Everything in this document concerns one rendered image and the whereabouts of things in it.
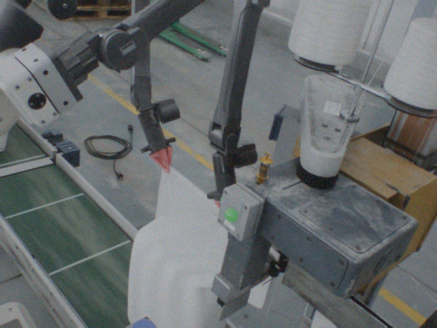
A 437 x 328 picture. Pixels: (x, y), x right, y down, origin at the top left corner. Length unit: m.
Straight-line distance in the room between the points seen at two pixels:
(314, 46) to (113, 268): 1.34
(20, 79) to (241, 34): 0.53
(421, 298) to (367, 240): 2.17
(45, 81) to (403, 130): 0.87
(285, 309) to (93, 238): 1.07
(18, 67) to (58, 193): 1.60
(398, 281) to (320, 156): 2.19
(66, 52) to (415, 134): 0.86
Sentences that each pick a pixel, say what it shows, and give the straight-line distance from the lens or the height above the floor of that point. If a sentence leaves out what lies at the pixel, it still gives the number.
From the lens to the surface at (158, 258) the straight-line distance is 1.54.
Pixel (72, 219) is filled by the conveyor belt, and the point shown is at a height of 0.38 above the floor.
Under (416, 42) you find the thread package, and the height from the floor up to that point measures 1.65.
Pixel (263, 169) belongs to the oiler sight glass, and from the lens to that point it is 0.97.
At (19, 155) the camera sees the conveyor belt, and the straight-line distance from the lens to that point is 2.81.
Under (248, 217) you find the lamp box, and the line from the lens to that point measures 0.94.
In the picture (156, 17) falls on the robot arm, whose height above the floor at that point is 1.58.
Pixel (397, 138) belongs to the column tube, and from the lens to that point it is 1.33.
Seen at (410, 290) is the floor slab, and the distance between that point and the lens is 3.11.
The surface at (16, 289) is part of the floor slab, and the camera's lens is 2.57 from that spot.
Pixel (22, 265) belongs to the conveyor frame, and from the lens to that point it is 2.25.
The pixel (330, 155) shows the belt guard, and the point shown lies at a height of 1.42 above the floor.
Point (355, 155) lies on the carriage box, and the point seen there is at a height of 1.33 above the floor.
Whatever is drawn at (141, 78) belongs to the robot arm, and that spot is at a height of 1.30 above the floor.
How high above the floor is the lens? 1.85
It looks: 31 degrees down
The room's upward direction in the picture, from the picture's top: 12 degrees clockwise
